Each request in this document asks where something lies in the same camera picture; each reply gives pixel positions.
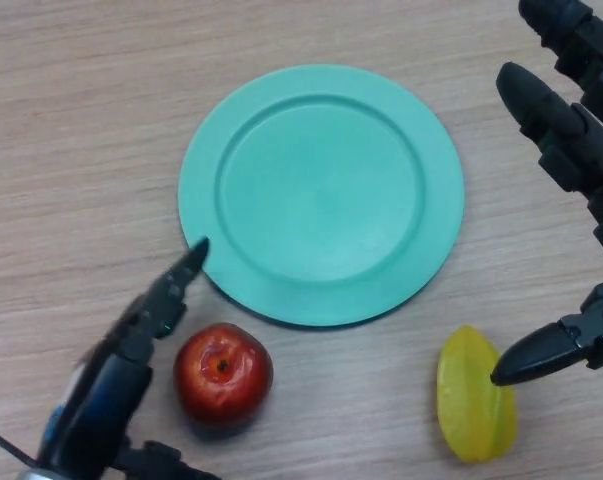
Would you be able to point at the yellow starfruit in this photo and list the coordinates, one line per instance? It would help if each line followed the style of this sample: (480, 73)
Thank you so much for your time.
(473, 415)

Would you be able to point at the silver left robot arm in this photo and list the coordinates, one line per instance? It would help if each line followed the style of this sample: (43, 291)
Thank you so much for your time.
(36, 475)

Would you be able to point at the green round plate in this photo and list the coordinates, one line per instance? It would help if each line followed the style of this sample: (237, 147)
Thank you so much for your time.
(326, 200)

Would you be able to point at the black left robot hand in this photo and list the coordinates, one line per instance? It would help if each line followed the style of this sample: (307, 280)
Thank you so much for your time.
(106, 395)

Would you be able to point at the red apple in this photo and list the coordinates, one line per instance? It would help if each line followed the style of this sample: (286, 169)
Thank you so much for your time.
(223, 380)

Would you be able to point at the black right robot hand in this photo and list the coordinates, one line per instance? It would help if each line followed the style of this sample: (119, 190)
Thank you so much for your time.
(576, 145)

